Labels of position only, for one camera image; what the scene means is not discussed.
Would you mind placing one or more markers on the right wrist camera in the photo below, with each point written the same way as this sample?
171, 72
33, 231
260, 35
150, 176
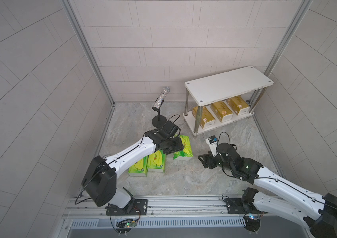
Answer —
212, 142

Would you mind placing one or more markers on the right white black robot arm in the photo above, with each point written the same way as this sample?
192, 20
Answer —
316, 212

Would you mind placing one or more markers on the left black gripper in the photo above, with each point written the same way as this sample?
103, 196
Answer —
178, 146

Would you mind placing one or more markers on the aluminium mounting rail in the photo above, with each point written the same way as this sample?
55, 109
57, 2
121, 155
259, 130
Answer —
192, 206

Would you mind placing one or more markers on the glitter microphone on black stand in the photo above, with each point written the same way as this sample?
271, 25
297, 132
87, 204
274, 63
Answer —
159, 121

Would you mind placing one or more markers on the white two-tier shelf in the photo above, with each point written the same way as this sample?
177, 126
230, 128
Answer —
218, 87

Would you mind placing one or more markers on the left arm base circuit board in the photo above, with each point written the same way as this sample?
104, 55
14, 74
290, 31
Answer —
125, 226

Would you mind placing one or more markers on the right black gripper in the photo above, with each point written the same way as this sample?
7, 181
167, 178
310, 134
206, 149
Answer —
208, 156

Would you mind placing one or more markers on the green tissue pack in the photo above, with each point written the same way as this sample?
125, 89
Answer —
156, 162
186, 154
139, 169

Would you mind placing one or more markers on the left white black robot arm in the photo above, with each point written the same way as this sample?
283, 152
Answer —
100, 179

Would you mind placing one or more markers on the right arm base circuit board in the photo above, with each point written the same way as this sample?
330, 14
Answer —
252, 223

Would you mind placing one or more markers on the gold tissue pack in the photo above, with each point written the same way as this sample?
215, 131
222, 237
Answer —
222, 111
207, 119
238, 105

